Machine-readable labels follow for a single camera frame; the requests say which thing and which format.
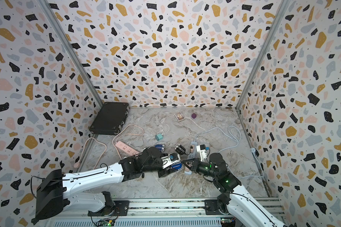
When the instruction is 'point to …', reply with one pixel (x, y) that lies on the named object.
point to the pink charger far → (192, 148)
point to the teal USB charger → (158, 136)
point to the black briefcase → (110, 118)
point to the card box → (179, 116)
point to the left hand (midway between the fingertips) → (177, 162)
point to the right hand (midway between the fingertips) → (184, 163)
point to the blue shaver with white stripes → (160, 147)
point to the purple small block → (193, 115)
